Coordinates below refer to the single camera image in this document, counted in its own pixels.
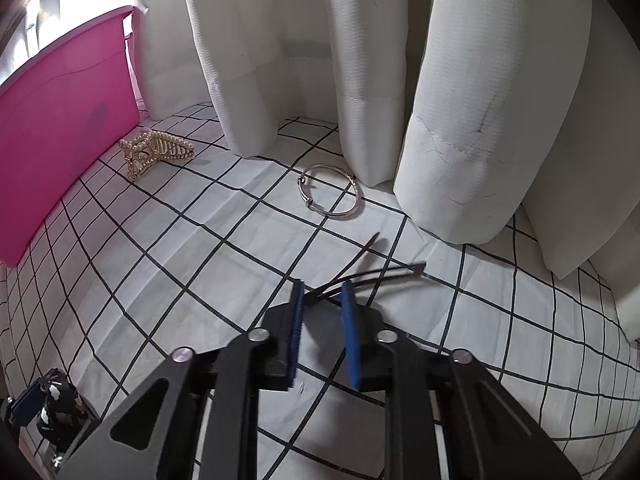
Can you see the white curtain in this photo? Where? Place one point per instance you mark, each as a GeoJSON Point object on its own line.
{"type": "Point", "coordinates": [450, 85]}

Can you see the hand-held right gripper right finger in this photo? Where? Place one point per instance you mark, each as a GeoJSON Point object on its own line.
{"type": "Point", "coordinates": [352, 340]}

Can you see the black checked white tablecloth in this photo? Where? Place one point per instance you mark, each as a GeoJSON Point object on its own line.
{"type": "Point", "coordinates": [200, 240]}

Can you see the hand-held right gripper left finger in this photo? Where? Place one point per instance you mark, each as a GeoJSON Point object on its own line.
{"type": "Point", "coordinates": [296, 330]}

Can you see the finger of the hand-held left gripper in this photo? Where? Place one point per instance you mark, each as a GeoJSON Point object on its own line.
{"type": "Point", "coordinates": [27, 402]}

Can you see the pink plastic storage box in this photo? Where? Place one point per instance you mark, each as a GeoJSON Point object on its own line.
{"type": "Point", "coordinates": [60, 135]}

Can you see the black hair clip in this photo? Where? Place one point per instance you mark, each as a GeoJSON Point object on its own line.
{"type": "Point", "coordinates": [380, 275]}

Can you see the black white patterned scrunchie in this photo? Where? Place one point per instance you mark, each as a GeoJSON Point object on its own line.
{"type": "Point", "coordinates": [62, 410]}

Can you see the pearl hair claw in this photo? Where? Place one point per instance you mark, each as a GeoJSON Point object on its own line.
{"type": "Point", "coordinates": [150, 152]}

